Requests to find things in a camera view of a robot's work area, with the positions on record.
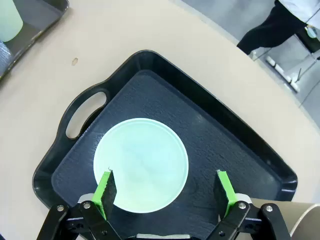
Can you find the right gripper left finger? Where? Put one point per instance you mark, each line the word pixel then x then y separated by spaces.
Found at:
pixel 100 195

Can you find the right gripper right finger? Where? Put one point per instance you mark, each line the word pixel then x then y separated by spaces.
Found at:
pixel 228 195

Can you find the pale green bowl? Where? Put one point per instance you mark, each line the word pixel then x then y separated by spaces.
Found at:
pixel 140 155

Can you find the brown paper-look cup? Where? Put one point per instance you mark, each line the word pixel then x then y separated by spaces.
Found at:
pixel 290 207

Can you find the pale green tall cup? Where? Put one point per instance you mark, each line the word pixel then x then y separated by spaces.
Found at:
pixel 10 20

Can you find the white metal stand base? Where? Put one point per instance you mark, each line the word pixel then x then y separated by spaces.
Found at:
pixel 285 76

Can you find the person in white jacket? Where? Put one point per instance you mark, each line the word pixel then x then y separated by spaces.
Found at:
pixel 275 27

